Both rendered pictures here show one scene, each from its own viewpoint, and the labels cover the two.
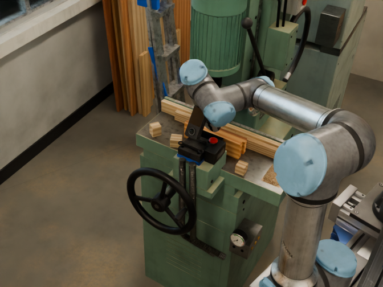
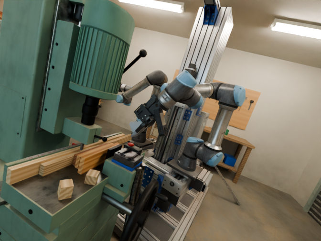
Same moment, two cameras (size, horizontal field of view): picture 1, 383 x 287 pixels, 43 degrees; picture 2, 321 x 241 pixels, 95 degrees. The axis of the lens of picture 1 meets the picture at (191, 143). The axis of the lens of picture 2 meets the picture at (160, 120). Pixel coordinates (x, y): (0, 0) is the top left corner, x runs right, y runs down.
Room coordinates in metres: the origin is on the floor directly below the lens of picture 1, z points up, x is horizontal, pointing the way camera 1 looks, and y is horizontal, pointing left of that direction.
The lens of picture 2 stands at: (1.34, 0.57, 1.28)
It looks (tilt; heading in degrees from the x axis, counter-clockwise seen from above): 10 degrees down; 256
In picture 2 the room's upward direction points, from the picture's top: 18 degrees clockwise
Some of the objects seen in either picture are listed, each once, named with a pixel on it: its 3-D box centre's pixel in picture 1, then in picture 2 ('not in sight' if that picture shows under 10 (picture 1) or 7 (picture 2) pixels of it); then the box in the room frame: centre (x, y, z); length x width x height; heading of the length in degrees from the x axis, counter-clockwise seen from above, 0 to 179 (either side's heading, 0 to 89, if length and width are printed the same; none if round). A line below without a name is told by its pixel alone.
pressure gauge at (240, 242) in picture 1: (239, 238); not in sight; (1.16, -0.19, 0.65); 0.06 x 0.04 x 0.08; 60
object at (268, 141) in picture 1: (228, 130); (88, 148); (1.46, -0.14, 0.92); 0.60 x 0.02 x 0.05; 60
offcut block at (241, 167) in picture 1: (241, 167); not in sight; (1.26, -0.18, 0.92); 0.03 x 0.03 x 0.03; 62
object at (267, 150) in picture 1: (243, 140); (102, 147); (1.40, -0.19, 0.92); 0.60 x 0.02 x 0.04; 60
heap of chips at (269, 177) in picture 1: (276, 173); not in sight; (1.24, -0.30, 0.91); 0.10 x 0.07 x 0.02; 150
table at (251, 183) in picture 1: (211, 159); (107, 170); (1.35, -0.07, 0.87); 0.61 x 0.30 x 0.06; 60
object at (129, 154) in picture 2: (201, 148); (130, 154); (1.27, -0.04, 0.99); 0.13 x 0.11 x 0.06; 60
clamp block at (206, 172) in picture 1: (199, 163); (124, 169); (1.27, -0.03, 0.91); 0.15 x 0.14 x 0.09; 60
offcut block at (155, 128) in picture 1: (155, 129); (65, 189); (1.45, 0.14, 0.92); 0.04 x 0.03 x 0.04; 117
